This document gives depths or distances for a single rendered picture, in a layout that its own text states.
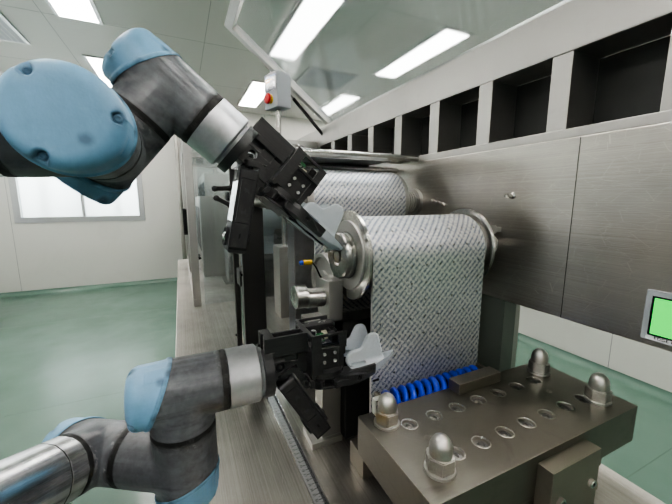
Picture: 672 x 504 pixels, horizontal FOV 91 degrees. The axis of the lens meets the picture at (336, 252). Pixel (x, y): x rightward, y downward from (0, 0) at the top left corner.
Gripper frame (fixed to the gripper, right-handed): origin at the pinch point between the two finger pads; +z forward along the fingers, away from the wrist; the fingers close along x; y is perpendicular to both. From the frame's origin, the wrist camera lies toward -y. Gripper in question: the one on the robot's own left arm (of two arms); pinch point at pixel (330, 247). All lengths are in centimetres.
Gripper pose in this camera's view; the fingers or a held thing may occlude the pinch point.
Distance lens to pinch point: 51.8
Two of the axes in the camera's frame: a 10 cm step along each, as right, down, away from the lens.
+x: -4.2, -1.4, 9.0
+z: 7.0, 5.8, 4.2
